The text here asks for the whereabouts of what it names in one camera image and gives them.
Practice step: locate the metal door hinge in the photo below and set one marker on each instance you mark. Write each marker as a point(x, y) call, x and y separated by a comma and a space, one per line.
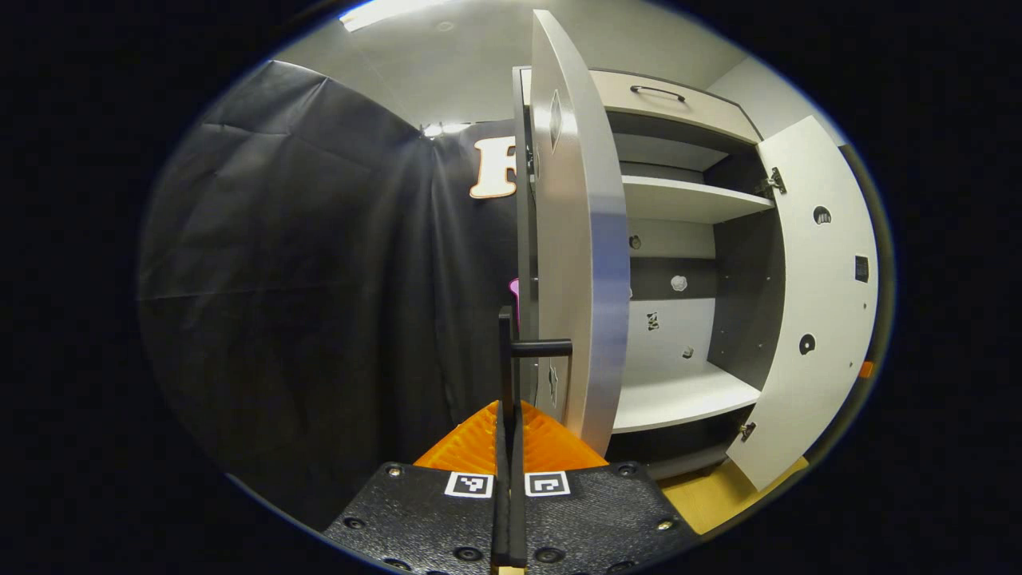
point(771, 184)
point(747, 431)

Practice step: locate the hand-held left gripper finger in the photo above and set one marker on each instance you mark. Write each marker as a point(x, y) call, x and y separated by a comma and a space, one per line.
point(501, 511)
point(518, 511)

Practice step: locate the white cabinet shelf board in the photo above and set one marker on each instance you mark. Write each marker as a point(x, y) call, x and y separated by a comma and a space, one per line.
point(679, 200)

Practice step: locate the silver backdrop clamp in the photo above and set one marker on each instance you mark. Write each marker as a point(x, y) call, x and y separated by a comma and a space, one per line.
point(439, 128)

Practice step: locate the black backdrop cloth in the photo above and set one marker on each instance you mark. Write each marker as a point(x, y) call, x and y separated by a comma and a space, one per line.
point(279, 279)

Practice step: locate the white double-door shoe cabinet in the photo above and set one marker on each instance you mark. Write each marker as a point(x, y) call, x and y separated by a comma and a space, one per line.
point(718, 120)

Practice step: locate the white cabinet door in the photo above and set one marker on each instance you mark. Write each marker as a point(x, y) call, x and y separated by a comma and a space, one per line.
point(822, 303)
point(591, 279)

